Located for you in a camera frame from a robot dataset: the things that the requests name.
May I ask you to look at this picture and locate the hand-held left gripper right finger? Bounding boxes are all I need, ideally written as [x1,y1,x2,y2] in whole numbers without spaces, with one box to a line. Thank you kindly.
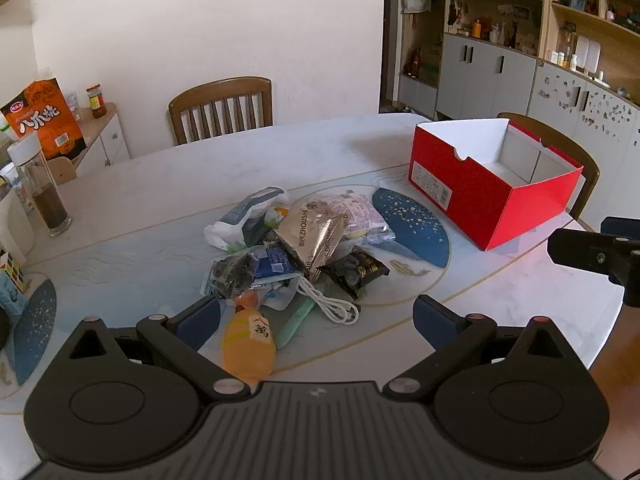
[382,294,576,401]

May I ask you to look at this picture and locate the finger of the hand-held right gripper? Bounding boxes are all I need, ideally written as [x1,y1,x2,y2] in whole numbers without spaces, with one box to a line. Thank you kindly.
[600,216,640,235]
[547,228,640,308]

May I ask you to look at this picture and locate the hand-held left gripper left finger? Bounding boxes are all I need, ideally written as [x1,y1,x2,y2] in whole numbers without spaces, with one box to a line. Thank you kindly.
[67,294,252,402]

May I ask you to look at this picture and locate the yellow bottle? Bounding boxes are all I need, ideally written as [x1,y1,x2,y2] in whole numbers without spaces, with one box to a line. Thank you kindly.
[221,291,277,386]

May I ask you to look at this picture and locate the clear packet of black seaweed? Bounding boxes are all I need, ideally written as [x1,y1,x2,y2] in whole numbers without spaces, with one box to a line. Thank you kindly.
[200,251,261,302]

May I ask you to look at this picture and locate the black snack packet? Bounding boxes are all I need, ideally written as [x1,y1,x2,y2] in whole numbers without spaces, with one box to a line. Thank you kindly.
[318,246,391,302]

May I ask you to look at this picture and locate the blue tissue packet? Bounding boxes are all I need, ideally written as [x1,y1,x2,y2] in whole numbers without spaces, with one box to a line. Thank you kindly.
[252,244,307,288]

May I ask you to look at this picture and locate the red cardboard box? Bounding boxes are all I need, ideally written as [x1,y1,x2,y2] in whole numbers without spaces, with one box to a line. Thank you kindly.
[408,118,585,252]

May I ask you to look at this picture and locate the pink snack packet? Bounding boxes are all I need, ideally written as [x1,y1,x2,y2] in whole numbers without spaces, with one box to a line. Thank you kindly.
[320,191,390,246]

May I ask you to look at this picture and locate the gold foil packet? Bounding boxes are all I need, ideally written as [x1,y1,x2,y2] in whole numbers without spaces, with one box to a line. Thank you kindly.
[276,209,349,283]

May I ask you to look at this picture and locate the white marble desktop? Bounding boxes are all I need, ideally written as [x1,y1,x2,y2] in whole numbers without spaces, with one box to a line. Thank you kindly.
[0,112,626,480]

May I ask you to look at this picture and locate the wooden slatted chair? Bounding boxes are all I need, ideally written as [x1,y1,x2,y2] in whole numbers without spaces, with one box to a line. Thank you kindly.
[496,112,601,222]
[168,77,274,147]

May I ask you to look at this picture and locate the mint green case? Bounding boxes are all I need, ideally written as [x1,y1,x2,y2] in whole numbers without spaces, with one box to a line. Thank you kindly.
[272,294,317,351]

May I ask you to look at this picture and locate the white and grey plastic packet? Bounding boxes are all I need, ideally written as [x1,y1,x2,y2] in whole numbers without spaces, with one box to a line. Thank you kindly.
[203,186,292,252]

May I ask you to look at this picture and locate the puzzle cube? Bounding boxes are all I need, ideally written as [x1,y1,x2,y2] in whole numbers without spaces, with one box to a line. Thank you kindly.
[0,249,27,286]

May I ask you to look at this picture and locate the glass bottle with white lid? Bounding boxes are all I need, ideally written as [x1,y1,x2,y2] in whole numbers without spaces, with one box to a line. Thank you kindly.
[7,132,72,238]

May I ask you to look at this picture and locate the white side cabinet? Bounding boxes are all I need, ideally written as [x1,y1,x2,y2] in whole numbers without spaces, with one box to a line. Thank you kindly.
[47,101,132,183]

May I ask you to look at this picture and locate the white plastic container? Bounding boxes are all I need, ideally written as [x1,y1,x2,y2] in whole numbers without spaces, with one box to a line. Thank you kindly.
[0,187,37,266]

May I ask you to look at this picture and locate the brown cardboard carton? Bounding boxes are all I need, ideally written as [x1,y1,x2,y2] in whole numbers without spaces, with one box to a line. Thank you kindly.
[419,46,444,83]

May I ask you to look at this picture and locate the sauce jar with red lid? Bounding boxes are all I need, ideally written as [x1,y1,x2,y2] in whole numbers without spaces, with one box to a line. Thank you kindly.
[85,85,107,119]

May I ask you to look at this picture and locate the orange snack bag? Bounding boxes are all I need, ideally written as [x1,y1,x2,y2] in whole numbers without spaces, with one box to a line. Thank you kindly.
[0,77,87,161]

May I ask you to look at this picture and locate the white cable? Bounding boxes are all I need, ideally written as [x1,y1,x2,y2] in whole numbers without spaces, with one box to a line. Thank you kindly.
[294,276,361,326]

